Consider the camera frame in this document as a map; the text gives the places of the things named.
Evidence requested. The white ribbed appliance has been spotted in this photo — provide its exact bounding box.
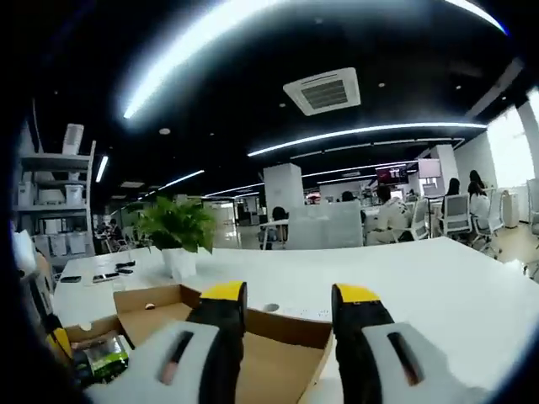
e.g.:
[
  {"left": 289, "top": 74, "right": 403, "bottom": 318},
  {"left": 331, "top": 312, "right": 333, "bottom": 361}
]
[{"left": 62, "top": 123, "right": 84, "bottom": 155}]

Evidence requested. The curved ceiling light strip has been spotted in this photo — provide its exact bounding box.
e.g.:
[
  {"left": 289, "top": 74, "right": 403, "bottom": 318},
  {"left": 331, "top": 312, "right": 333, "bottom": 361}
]
[
  {"left": 247, "top": 121, "right": 488, "bottom": 158},
  {"left": 121, "top": 0, "right": 305, "bottom": 120}
]

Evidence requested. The green packet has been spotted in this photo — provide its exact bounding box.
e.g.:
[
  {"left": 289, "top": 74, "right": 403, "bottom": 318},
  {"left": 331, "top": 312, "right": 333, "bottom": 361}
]
[{"left": 74, "top": 334, "right": 130, "bottom": 382}]

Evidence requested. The green potted plant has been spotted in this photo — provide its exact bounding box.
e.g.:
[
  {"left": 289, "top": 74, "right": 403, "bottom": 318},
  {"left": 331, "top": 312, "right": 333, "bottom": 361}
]
[{"left": 133, "top": 196, "right": 218, "bottom": 281}]

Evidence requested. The grey storage shelf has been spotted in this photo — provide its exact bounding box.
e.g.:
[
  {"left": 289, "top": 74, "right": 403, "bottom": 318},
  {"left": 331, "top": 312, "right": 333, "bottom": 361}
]
[{"left": 14, "top": 138, "right": 97, "bottom": 258}]

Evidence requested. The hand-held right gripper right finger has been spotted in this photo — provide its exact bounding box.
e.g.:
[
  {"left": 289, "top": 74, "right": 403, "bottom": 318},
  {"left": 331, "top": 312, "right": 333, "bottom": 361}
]
[{"left": 331, "top": 283, "right": 489, "bottom": 404}]

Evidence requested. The brown cardboard shoe box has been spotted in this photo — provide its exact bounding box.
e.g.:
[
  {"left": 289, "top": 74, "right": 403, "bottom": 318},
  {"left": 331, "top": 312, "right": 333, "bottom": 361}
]
[{"left": 62, "top": 284, "right": 334, "bottom": 400}]

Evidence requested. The small white cabinet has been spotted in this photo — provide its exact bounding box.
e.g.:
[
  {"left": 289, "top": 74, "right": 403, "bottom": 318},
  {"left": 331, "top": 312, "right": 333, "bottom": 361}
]
[{"left": 503, "top": 189, "right": 520, "bottom": 231}]

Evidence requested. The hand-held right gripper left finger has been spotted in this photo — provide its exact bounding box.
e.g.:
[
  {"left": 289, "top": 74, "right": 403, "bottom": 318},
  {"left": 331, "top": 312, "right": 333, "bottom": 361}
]
[{"left": 83, "top": 280, "right": 248, "bottom": 404}]

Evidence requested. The dark wall television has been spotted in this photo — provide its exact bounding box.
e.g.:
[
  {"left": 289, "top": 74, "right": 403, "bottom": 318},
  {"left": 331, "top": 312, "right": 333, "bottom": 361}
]
[{"left": 376, "top": 166, "right": 409, "bottom": 185}]

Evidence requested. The translucent desk partition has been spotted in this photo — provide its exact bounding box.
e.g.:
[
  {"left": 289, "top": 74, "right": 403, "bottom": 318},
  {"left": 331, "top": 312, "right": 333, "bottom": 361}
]
[{"left": 288, "top": 199, "right": 365, "bottom": 250}]

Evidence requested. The white office chair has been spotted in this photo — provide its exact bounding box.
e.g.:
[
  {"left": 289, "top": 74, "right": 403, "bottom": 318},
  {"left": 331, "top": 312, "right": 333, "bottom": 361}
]
[
  {"left": 410, "top": 197, "right": 431, "bottom": 242},
  {"left": 471, "top": 191, "right": 505, "bottom": 254},
  {"left": 440, "top": 194, "right": 473, "bottom": 242}
]

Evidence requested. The ceiling air conditioner vent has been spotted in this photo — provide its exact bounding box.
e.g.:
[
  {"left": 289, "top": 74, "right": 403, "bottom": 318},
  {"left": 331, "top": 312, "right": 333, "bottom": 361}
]
[{"left": 282, "top": 66, "right": 362, "bottom": 117}]

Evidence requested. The white table socket panel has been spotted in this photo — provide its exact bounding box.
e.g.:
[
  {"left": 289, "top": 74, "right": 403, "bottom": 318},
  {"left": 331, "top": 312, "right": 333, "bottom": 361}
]
[{"left": 261, "top": 302, "right": 334, "bottom": 322}]

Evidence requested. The small pink wall screen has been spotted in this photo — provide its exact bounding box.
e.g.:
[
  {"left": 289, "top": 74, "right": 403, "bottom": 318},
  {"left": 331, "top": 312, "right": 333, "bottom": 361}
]
[{"left": 418, "top": 158, "right": 443, "bottom": 179}]

